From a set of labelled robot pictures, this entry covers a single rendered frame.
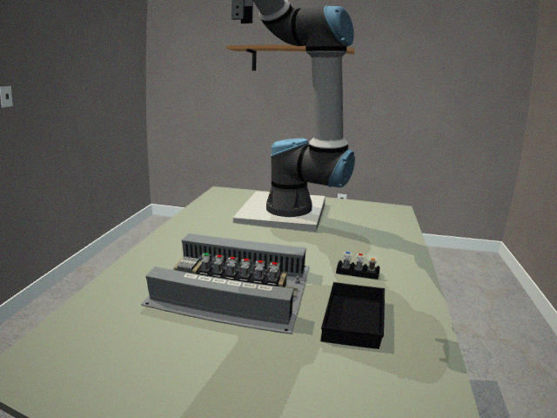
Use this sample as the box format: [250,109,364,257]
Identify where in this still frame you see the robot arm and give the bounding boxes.
[253,0,355,217]

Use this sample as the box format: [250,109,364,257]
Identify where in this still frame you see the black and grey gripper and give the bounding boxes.
[232,0,253,24]

